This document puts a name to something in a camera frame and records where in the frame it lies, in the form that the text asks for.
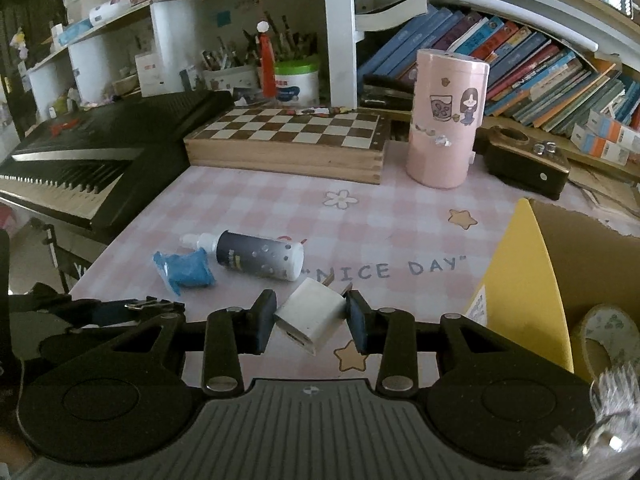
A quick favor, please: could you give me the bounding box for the dark wooden box device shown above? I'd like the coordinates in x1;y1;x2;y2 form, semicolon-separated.
475;125;571;201

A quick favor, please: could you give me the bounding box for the black electronic keyboard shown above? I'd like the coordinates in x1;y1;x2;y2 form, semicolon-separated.
0;90;236;243

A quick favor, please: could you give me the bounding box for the blue tissue pack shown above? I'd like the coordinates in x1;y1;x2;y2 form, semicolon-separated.
57;19;93;46

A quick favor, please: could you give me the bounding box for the black keyboard stand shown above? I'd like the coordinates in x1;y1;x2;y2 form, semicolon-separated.
44;224;97;292

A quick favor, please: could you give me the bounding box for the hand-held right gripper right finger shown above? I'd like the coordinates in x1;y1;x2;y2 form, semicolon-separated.
345;289;531;395

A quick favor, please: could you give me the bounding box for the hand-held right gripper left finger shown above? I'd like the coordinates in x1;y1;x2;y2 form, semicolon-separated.
107;288;278;394

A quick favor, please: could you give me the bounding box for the beige printed tape roll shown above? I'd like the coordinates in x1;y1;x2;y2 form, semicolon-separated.
571;304;640;383

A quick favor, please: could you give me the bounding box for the row of leaning books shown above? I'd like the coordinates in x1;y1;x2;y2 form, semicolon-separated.
357;5;640;136

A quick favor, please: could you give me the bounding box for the white carton red label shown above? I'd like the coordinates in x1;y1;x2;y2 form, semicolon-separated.
135;50;166;97

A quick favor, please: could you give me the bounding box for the yellow cardboard box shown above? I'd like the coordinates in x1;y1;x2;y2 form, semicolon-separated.
465;197;640;386

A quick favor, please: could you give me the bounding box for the white pen holder with pens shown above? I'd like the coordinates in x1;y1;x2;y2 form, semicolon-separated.
201;35;262;102

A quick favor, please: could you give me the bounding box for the pink cartoon cylinder container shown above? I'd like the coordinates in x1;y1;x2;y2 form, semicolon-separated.
405;49;491;190

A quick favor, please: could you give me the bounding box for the white flat box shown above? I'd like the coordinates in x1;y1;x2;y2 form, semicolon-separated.
90;2;132;26

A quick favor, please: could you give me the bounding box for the white jar green lid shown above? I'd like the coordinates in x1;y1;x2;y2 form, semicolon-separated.
274;55;321;107

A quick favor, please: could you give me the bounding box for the white bookshelf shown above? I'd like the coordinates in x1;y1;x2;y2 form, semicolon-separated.
25;0;640;111

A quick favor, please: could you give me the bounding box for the grey fluffy fur trim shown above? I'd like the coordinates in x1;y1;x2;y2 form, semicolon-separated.
525;365;640;480

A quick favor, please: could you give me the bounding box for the white charger adapter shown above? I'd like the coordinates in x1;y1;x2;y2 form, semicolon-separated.
272;277;353;357

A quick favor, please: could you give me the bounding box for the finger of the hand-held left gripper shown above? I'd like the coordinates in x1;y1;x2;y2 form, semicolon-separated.
62;299;186;333
7;284;72;312

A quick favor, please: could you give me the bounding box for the black white gradient bottle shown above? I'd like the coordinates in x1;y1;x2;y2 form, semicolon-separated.
181;229;305;282

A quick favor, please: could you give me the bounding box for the orange white small box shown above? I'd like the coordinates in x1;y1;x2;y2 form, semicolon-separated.
570;125;633;166
585;109;640;148

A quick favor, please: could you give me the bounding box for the blue packet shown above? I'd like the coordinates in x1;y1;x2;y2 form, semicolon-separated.
152;249;216;297

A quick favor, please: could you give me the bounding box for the wooden chessboard box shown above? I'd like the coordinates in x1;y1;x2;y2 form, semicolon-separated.
183;106;392;186

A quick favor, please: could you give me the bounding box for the desktop with pink checkered tablecloth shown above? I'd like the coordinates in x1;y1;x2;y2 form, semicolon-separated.
67;140;640;396

